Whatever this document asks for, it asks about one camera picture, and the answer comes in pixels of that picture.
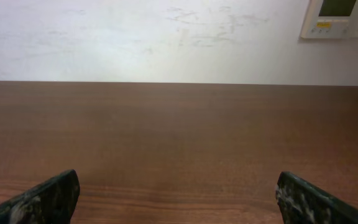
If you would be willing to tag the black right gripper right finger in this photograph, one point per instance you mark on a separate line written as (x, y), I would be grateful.
(302, 202)

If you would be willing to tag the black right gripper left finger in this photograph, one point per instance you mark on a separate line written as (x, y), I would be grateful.
(52, 201)

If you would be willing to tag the white wall thermostat panel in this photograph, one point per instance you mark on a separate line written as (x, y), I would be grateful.
(331, 19)

